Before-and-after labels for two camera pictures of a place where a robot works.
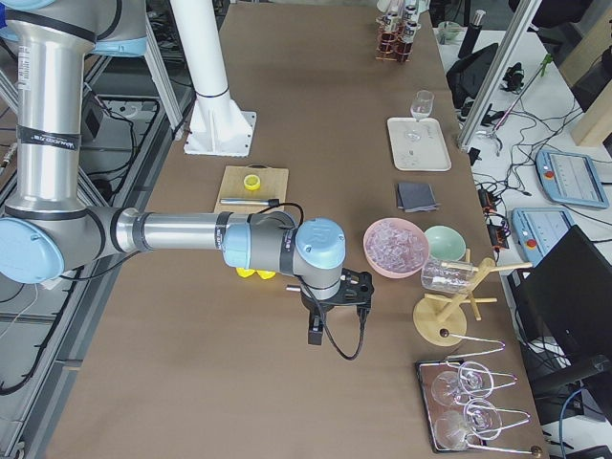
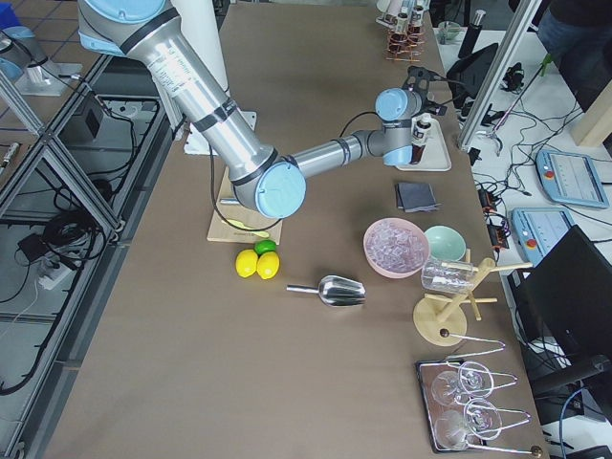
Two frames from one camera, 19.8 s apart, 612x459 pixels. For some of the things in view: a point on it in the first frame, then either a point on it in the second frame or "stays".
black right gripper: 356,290 to 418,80
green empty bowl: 446,243 stays
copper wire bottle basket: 390,45 to 405,46
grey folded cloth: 416,197 stays
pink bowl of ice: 396,247 stays
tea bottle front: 409,37 to 417,16
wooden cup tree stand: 440,319 stays
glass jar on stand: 447,276 stays
